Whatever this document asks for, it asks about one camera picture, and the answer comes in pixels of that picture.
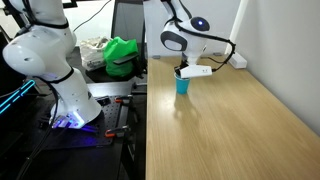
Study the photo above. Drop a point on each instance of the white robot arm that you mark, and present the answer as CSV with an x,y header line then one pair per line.
x,y
42,48

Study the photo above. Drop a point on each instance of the green plastic bag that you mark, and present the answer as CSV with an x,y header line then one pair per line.
x,y
116,49

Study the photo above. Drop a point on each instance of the cyan lit computer case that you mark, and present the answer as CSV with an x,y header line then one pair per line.
x,y
16,95

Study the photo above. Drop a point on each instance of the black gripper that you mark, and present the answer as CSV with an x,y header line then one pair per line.
x,y
178,68

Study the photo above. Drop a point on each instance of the black office chair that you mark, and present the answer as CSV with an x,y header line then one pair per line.
x,y
128,23

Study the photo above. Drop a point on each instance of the white printed bag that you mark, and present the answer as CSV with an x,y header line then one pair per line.
x,y
91,51

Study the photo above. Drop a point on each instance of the white box on table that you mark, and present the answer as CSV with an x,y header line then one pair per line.
x,y
237,61

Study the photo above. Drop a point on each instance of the blue plastic cup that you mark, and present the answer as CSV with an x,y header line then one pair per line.
x,y
182,84

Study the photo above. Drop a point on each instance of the orange clamp rear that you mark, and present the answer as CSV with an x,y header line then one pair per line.
x,y
121,99

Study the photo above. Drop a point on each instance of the orange clamp front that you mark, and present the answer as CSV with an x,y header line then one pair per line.
x,y
117,132

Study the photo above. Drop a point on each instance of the orange clamp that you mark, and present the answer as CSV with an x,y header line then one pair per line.
x,y
121,99
117,132

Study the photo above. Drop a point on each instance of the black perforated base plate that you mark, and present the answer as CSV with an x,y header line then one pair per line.
x,y
92,134

